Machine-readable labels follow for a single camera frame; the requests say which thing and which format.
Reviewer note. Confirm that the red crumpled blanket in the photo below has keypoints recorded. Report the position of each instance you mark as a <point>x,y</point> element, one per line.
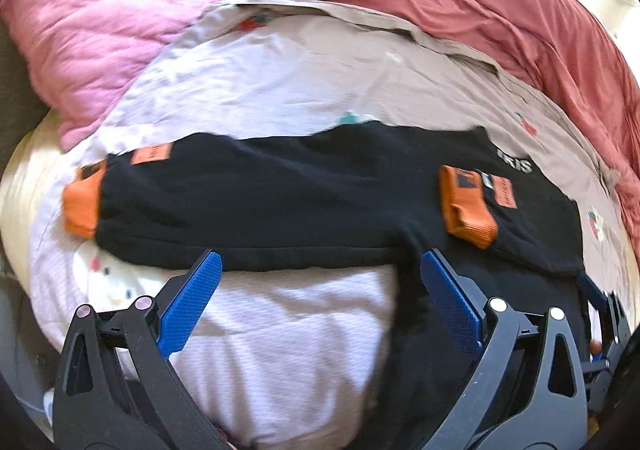
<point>561,49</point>

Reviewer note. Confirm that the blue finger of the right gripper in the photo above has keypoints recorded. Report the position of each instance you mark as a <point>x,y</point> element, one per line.
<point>592,289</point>

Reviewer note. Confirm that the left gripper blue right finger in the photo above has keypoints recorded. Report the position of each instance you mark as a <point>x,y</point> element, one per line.
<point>526,389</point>

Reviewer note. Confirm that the pink quilted blanket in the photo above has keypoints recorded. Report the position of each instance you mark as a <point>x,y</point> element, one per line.
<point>83,55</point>

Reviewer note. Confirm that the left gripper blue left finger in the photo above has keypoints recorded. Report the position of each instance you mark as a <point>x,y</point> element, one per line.
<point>116,388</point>

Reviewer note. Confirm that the black sweater with orange cuffs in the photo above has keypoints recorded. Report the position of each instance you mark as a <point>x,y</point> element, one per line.
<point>362,194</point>

